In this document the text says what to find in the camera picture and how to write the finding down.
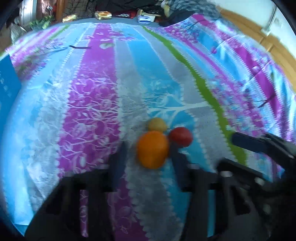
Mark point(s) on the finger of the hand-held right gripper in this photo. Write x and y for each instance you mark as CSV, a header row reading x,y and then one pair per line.
x,y
242,172
247,141

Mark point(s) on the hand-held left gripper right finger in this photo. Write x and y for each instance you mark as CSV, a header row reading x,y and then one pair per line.
x,y
179,169

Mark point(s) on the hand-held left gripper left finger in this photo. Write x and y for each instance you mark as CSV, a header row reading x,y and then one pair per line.
x,y
120,162

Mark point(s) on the large orange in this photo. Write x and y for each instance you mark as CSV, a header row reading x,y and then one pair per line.
x,y
152,149

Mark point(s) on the red tomato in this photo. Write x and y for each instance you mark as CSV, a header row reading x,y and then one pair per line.
x,y
181,137

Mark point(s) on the small yellow fruit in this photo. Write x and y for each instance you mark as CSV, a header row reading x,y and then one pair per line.
x,y
157,125

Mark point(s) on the wooden headboard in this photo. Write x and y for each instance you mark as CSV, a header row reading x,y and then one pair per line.
x,y
266,39

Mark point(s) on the white blue small box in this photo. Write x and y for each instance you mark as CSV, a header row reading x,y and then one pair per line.
x,y
145,19

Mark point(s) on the grey plaid shirt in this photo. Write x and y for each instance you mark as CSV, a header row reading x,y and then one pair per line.
x,y
185,5

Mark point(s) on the yellow packet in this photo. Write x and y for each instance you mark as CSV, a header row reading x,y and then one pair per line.
x,y
69,17

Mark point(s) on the pile of dark clothes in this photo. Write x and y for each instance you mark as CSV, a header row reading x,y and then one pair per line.
x,y
129,5

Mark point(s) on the bag of green vegetables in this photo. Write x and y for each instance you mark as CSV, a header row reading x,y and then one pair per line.
x,y
40,23

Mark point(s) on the brown plaid cloth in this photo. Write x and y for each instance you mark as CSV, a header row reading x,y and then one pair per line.
x,y
78,7

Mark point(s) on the white wall socket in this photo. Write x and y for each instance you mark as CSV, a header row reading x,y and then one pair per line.
x,y
266,31

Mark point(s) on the white wall conduit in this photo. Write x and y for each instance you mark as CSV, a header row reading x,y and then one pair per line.
x,y
272,16

